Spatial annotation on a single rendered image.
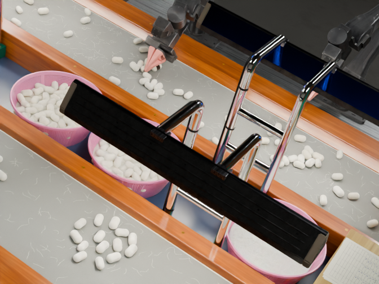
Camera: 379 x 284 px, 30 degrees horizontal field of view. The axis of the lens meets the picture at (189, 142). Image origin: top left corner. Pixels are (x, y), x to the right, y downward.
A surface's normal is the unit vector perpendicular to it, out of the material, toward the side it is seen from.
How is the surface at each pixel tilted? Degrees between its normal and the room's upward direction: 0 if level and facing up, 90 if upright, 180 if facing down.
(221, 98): 0
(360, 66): 61
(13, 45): 90
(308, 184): 0
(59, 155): 0
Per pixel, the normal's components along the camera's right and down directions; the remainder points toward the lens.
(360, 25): 0.05, -0.64
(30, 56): -0.53, 0.44
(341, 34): -0.28, -0.34
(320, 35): 0.22, -0.75
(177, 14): -0.04, -0.20
